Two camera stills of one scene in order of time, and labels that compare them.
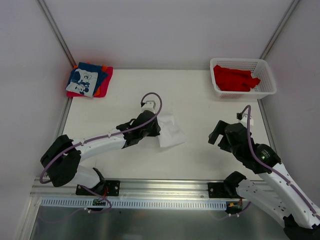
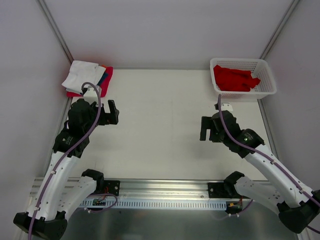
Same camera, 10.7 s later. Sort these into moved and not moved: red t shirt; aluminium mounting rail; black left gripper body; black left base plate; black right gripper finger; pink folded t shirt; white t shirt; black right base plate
Moved: white t shirt; black left gripper body; black right gripper finger
Not moved: aluminium mounting rail; black left base plate; pink folded t shirt; black right base plate; red t shirt
